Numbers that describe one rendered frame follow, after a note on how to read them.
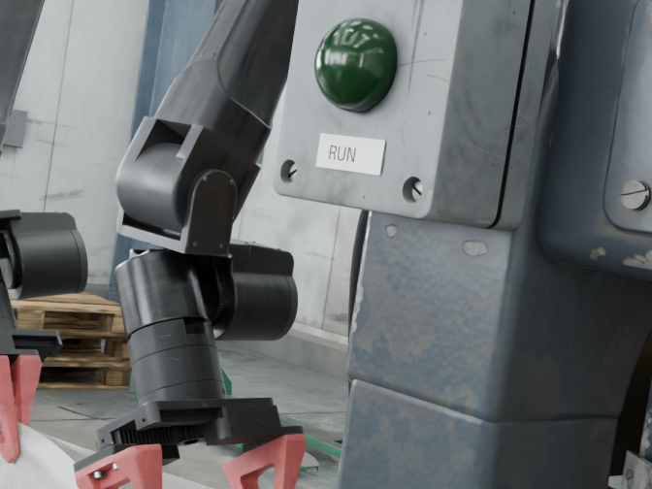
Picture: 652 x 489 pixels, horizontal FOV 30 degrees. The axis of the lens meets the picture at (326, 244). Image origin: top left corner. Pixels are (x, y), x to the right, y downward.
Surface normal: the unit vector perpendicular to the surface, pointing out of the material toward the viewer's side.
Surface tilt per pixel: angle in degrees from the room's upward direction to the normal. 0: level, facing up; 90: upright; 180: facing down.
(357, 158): 90
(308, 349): 90
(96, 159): 90
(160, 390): 79
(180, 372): 65
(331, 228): 90
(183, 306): 61
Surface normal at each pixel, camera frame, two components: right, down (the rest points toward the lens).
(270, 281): 0.62, -0.53
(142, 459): 0.70, -0.03
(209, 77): -0.60, -0.43
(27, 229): 0.44, -0.36
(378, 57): 0.36, 0.00
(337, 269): -0.72, -0.07
